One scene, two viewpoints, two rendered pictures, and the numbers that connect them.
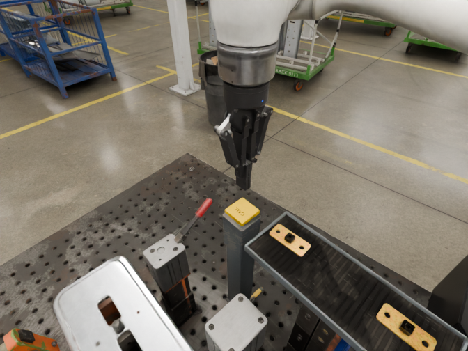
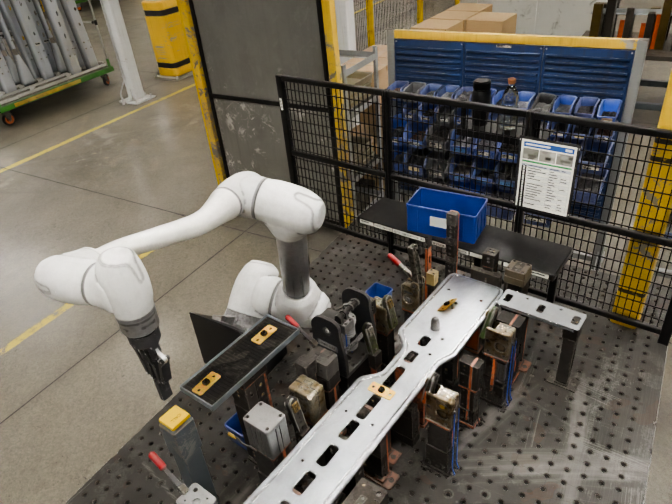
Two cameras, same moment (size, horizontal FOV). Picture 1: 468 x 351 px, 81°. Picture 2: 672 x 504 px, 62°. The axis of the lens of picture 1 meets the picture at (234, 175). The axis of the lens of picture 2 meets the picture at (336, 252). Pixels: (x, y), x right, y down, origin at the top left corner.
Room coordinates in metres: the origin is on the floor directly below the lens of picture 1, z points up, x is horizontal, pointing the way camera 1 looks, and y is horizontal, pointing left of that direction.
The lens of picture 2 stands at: (0.08, 1.06, 2.31)
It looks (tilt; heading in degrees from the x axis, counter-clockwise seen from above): 34 degrees down; 263
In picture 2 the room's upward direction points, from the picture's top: 6 degrees counter-clockwise
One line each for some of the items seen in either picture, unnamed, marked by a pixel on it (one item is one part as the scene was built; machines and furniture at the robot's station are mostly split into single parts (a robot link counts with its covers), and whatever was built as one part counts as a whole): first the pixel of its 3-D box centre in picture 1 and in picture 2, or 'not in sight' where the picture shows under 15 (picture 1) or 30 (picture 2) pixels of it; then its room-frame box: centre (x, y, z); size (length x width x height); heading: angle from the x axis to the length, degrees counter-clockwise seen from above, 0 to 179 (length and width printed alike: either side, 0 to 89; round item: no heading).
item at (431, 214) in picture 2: not in sight; (446, 214); (-0.64, -0.91, 1.10); 0.30 x 0.17 x 0.13; 141
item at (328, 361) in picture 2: not in sight; (327, 396); (0.00, -0.23, 0.89); 0.13 x 0.11 x 0.38; 133
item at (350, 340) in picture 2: not in sight; (348, 359); (-0.09, -0.33, 0.94); 0.18 x 0.13 x 0.49; 43
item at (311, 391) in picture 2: not in sight; (313, 428); (0.07, -0.11, 0.89); 0.13 x 0.11 x 0.38; 133
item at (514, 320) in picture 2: not in sight; (506, 347); (-0.68, -0.34, 0.84); 0.11 x 0.10 x 0.28; 133
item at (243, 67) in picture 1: (246, 60); (138, 318); (0.43, -0.02, 1.50); 0.09 x 0.09 x 0.06
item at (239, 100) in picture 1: (245, 104); (146, 342); (0.43, -0.02, 1.43); 0.08 x 0.07 x 0.09; 133
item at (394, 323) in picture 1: (406, 327); (264, 333); (0.17, -0.28, 1.17); 0.08 x 0.04 x 0.01; 43
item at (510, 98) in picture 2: not in sight; (509, 104); (-0.90, -0.94, 1.53); 0.06 x 0.06 x 0.20
